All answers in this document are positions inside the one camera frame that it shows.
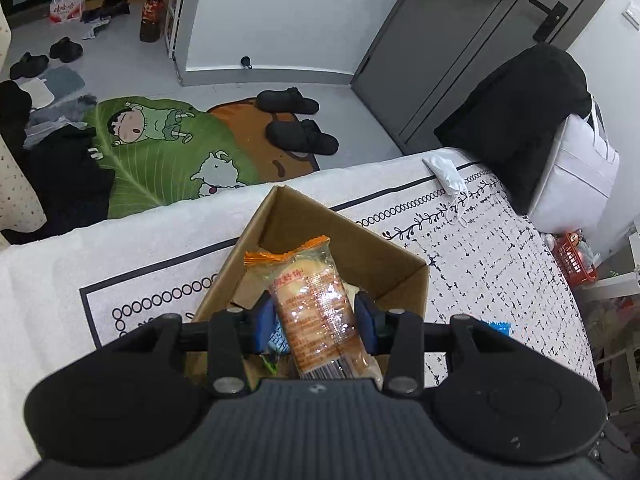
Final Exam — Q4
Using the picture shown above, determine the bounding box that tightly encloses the black white printed blanket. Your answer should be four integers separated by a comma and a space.
80, 160, 601, 396

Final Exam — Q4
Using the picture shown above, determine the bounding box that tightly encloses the brown cardboard box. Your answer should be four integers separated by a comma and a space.
192, 185, 431, 390

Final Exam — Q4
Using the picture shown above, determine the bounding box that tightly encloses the water bottle pack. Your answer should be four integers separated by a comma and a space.
48, 0, 86, 26

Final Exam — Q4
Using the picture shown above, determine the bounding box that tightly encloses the black jacket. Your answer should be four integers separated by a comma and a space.
434, 44, 593, 216

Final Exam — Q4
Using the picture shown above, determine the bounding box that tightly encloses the white metal rack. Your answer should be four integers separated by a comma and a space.
164, 0, 185, 63

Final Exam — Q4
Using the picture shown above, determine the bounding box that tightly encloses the blue green snack packet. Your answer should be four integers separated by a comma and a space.
267, 321, 291, 356

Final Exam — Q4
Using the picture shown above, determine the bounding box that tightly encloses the white tote bag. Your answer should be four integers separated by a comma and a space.
530, 95, 621, 231

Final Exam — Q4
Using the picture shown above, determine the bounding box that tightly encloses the green cartoon rug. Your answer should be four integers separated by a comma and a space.
82, 95, 321, 221

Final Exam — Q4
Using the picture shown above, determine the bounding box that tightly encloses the white face mask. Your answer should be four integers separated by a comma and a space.
422, 155, 471, 226

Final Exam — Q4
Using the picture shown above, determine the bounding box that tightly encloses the pile of black clothes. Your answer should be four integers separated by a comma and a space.
0, 80, 117, 246

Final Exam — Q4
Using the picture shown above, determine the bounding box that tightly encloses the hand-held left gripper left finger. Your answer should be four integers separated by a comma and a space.
122, 294, 278, 397

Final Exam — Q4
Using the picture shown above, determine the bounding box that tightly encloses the grey floor mat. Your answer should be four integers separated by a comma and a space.
39, 67, 87, 102

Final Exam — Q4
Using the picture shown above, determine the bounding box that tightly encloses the black shoe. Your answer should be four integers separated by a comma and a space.
49, 36, 84, 63
9, 52, 50, 81

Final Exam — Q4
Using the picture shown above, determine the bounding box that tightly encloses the brown drink bottle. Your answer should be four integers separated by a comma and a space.
138, 0, 167, 43

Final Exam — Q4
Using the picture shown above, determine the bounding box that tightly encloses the red plastic basket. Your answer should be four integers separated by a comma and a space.
552, 230, 598, 283

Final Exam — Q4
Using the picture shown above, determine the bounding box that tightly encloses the white bed sheet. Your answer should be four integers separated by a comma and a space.
0, 147, 601, 466

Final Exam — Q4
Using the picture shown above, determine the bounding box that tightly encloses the orange bread packet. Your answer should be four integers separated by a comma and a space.
243, 235, 383, 381

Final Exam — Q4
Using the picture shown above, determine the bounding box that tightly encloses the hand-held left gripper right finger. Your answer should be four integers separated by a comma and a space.
356, 292, 506, 397

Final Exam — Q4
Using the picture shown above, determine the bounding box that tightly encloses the black door handle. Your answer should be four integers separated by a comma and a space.
529, 0, 569, 43

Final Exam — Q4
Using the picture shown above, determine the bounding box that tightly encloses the grey door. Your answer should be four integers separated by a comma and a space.
352, 0, 626, 156

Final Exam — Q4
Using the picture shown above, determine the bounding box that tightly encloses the black slipper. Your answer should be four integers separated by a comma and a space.
265, 119, 340, 157
256, 87, 320, 115

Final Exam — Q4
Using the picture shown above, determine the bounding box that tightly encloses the dotted cream cloth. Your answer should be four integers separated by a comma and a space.
0, 5, 48, 251

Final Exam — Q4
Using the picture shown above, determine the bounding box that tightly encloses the pair of black boots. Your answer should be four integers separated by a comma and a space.
80, 0, 131, 23

